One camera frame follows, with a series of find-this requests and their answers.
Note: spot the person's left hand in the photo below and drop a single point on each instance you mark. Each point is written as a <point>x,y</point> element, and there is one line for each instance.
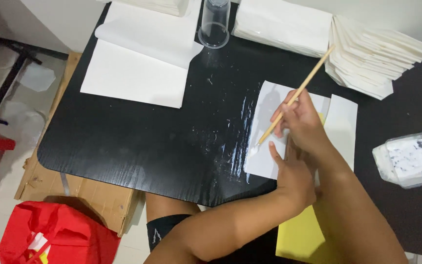
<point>295,183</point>

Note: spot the person's right hand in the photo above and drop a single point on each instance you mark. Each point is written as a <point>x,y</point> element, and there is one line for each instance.
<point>304,123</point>

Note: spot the person's right fingers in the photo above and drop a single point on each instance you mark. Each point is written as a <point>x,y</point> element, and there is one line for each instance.
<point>282,119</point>

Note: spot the wooden glue brush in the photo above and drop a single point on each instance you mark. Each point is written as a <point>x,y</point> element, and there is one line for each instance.
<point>308,79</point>

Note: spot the narrow white paper sheet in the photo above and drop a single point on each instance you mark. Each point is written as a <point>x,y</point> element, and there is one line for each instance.
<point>342,128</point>

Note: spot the stack of flat white bags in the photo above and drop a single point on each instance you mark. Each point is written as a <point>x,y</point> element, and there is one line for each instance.
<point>282,25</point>

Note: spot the fanned stack of folded papers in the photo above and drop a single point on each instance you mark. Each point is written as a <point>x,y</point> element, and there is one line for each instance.
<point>368,58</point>

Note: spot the clear plastic cup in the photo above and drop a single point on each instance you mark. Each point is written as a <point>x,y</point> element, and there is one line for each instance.
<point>214,25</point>

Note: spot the yellow card sheet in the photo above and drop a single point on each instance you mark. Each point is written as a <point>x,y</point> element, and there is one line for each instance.
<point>299,234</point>

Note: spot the clear tub of white glue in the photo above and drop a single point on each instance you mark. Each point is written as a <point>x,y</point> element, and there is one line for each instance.
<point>410,159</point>

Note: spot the person's leg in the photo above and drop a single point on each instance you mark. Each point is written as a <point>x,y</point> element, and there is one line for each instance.
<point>169,207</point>

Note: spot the large curled white paper sheet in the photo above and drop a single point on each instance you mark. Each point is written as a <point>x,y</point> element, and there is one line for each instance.
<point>137,69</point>

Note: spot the person's black shorts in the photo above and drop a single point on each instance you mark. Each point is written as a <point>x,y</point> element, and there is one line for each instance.
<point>161,229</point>

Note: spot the stack of white paper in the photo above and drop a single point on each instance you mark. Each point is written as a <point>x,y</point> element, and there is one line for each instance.
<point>159,5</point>

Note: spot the brown cardboard sheet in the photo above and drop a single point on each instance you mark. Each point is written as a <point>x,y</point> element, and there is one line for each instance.
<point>97,198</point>

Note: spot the red bag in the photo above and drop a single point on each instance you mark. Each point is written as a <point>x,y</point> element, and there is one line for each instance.
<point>68,234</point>

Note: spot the black metal frame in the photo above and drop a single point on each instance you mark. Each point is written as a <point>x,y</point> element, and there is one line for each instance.
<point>7,73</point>

